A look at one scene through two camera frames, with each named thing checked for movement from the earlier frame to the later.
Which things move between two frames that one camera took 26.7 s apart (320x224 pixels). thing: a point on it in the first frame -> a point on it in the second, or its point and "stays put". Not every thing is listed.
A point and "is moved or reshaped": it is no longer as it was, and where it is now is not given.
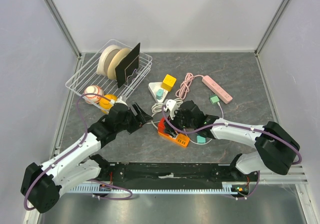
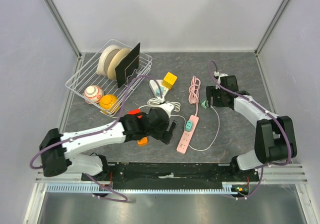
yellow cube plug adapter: (168, 82) is moved or reshaped
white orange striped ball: (93, 99) stays put
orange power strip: (180, 139) -> (143, 142)
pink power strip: (217, 89) is moved or reshaped
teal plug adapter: (201, 140) is moved or reshaped
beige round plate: (115, 60) stays put
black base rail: (170, 173) stays put
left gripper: (139, 120) -> (167, 135)
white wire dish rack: (110, 75) stays put
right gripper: (169, 128) -> (211, 91)
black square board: (128, 66) stays put
